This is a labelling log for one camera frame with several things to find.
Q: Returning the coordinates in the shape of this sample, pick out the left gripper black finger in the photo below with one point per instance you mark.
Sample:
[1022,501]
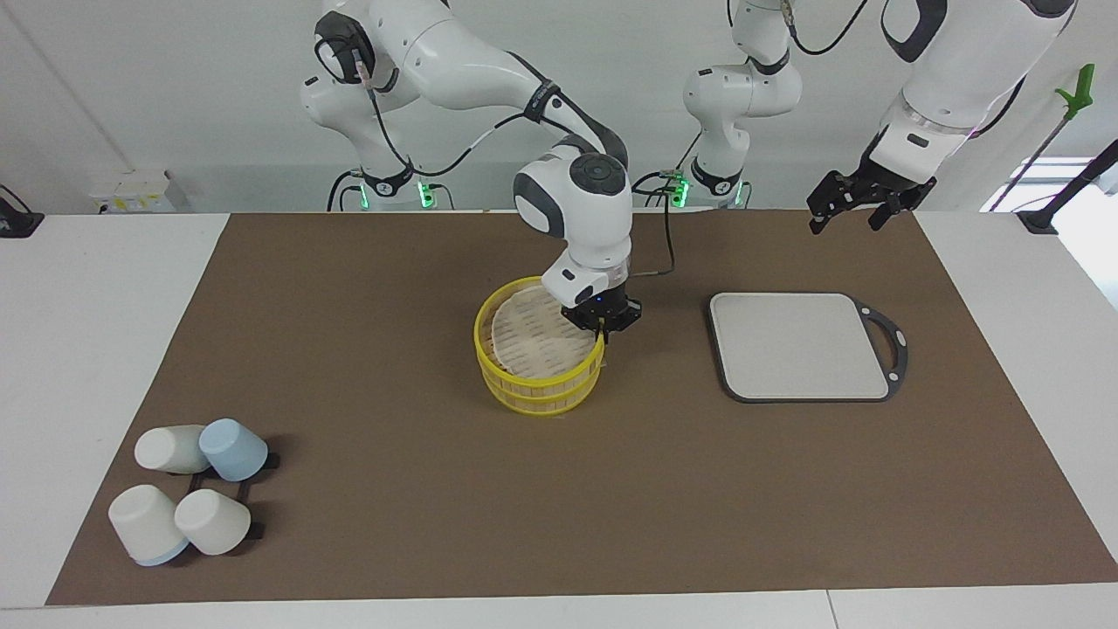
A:
[825,201]
[891,214]

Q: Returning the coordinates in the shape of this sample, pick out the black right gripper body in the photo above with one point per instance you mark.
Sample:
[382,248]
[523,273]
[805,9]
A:
[611,310]

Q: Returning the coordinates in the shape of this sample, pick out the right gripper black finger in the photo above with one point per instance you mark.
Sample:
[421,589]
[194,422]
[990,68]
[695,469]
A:
[598,332]
[609,330]

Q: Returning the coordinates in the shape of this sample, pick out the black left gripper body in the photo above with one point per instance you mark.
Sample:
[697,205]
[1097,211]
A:
[891,179]

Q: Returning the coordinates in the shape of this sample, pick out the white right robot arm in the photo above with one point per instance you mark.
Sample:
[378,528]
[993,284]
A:
[472,61]

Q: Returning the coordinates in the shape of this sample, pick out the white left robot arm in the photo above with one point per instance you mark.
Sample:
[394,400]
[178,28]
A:
[742,96]

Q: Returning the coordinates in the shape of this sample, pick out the yellow rimmed bamboo steamer basket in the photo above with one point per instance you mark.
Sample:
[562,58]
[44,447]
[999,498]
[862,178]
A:
[541,402]

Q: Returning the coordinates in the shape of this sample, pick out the grey cutting board dark rim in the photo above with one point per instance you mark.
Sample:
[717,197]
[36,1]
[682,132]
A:
[799,345]

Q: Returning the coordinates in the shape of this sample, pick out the black angled stand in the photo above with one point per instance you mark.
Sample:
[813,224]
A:
[1039,220]

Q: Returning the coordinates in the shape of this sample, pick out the pole with green clip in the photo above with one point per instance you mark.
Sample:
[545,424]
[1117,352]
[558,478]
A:
[1081,87]

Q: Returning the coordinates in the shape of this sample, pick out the brown table mat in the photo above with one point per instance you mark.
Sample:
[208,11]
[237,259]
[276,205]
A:
[393,489]

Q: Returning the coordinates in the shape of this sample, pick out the light blue plastic cup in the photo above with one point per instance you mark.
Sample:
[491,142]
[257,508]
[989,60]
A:
[234,450]

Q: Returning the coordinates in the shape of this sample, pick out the black cup rack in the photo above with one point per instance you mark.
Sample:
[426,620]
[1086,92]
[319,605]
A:
[258,530]

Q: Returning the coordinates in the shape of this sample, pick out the white plastic cup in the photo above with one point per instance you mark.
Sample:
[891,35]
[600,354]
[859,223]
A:
[212,521]
[166,448]

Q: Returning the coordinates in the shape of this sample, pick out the beige power socket box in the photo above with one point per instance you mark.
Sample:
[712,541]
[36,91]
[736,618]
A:
[131,194]

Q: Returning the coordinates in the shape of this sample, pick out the white cup with blue rim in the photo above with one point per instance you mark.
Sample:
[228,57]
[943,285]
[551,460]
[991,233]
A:
[144,520]

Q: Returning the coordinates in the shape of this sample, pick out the black table clamp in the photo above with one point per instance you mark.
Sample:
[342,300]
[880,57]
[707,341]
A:
[22,225]

